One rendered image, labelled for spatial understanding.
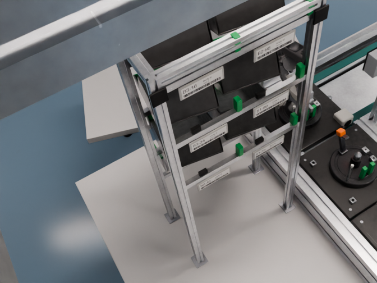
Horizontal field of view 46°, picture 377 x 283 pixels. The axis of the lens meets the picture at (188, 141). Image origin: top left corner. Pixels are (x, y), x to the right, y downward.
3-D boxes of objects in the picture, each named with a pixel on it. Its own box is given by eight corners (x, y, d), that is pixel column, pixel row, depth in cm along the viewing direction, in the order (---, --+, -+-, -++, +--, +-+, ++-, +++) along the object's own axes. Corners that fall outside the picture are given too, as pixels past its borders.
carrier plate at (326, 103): (248, 109, 153) (248, 105, 152) (304, 79, 158) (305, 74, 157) (292, 158, 140) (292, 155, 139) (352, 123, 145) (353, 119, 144)
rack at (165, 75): (164, 214, 144) (93, 18, 79) (257, 160, 152) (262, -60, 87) (197, 268, 133) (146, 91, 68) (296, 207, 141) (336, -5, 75)
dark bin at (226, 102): (193, 97, 128) (187, 74, 125) (235, 83, 130) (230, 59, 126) (226, 140, 104) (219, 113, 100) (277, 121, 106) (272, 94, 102)
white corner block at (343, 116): (331, 121, 147) (333, 113, 144) (342, 114, 148) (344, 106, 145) (341, 130, 144) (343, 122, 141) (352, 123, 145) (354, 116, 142)
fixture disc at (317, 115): (269, 109, 150) (269, 105, 149) (303, 90, 153) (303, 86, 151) (295, 136, 143) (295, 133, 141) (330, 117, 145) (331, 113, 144)
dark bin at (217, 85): (187, 58, 115) (179, 30, 111) (234, 41, 117) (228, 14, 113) (223, 95, 91) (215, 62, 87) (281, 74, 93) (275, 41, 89)
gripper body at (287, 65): (293, 65, 144) (280, 30, 141) (307, 64, 136) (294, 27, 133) (273, 75, 143) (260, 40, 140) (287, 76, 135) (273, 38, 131)
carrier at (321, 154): (295, 161, 140) (298, 138, 129) (355, 126, 145) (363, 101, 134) (348, 222, 127) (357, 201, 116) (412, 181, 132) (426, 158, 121)
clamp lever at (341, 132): (338, 150, 135) (335, 129, 131) (343, 147, 135) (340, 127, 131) (346, 155, 132) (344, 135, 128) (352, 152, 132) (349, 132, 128)
